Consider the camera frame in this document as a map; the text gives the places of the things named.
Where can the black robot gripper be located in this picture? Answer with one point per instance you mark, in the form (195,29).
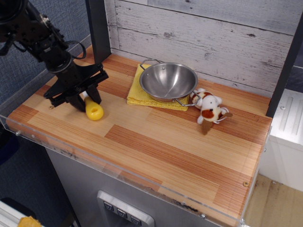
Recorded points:
(74,80)

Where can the yellow handled white toy knife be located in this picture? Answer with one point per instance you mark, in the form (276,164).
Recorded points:
(93,110)

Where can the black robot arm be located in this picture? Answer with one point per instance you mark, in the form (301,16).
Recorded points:
(21,22)

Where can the white ridged side counter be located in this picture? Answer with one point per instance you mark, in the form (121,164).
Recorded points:
(282,159)

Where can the yellow folded cloth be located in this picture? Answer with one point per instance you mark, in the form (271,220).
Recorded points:
(137,96)

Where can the silver toy fridge cabinet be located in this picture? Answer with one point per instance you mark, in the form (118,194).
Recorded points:
(82,182)

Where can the silver dispenser button panel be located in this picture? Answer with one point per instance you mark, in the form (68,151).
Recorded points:
(124,210)

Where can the brown white plush dog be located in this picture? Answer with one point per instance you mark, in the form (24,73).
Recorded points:
(210,110)

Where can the stainless steel bowl with handles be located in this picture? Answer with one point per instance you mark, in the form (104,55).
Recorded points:
(169,82)

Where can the dark left shelf post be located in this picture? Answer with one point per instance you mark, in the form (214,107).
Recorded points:
(97,18)

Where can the dark shelf post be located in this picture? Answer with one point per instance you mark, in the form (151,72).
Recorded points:
(286,70)
(97,18)

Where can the dark right shelf post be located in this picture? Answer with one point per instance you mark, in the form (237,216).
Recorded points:
(286,70)

